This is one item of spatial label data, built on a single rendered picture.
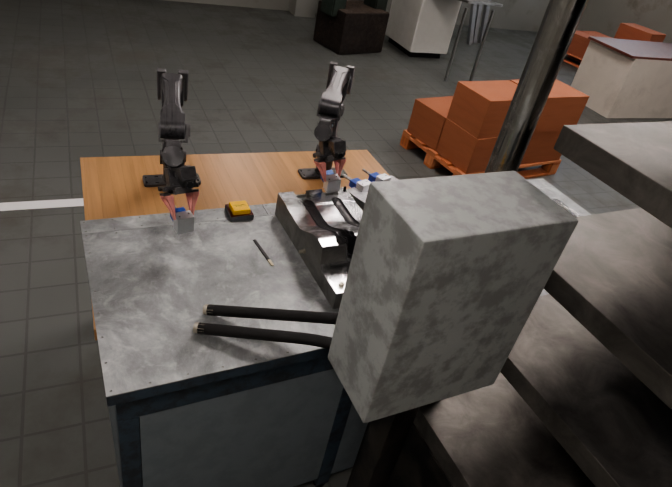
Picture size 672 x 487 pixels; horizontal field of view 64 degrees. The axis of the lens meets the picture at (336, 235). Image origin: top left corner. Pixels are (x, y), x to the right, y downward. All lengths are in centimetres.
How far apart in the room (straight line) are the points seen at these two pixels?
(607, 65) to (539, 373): 596
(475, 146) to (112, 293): 299
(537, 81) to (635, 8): 883
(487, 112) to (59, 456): 317
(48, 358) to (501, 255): 205
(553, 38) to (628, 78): 586
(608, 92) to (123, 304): 615
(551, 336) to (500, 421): 27
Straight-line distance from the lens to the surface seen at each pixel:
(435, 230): 76
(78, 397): 240
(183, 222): 162
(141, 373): 140
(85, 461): 224
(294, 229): 178
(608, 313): 109
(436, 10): 708
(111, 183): 207
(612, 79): 698
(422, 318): 85
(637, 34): 892
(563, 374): 132
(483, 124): 399
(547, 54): 106
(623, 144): 110
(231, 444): 171
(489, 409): 152
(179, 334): 147
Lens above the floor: 187
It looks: 34 degrees down
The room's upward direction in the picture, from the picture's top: 12 degrees clockwise
